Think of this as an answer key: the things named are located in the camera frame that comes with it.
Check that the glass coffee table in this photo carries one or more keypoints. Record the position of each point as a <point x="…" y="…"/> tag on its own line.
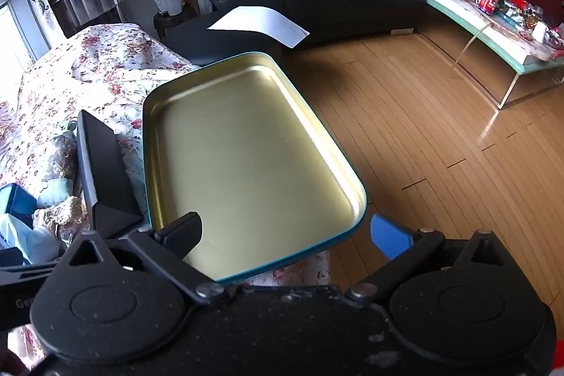
<point x="493" y="32"/>

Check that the dark round plant stand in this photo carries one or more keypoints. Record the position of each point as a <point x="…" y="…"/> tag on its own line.
<point x="165" y="23"/>

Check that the white paper sheet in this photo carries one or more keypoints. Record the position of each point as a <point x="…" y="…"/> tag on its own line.
<point x="260" y="23"/>

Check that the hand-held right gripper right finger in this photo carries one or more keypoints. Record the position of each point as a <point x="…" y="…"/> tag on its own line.
<point x="387" y="237"/>

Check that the dried flower sachet bag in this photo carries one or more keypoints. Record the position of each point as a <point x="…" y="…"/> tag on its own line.
<point x="61" y="155"/>

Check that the light blue face mask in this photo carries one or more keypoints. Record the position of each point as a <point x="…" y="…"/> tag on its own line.
<point x="26" y="237"/>

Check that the teal and gold metal tray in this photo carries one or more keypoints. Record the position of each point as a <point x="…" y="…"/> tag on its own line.
<point x="251" y="147"/>

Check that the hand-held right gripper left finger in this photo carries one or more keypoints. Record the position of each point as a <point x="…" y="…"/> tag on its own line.
<point x="185" y="231"/>

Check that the black triangular glasses case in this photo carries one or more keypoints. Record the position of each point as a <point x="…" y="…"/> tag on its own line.
<point x="103" y="173"/>

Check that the floral bed sheet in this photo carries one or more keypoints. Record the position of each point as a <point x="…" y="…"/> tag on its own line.
<point x="101" y="67"/>

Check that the cream lace crochet piece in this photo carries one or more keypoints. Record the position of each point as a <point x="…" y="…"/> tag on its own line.
<point x="61" y="213"/>

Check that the black leather ottoman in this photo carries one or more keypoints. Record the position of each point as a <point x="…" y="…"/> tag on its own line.
<point x="189" y="41"/>

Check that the blue tissue box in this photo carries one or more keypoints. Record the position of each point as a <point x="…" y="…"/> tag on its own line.
<point x="15" y="204"/>

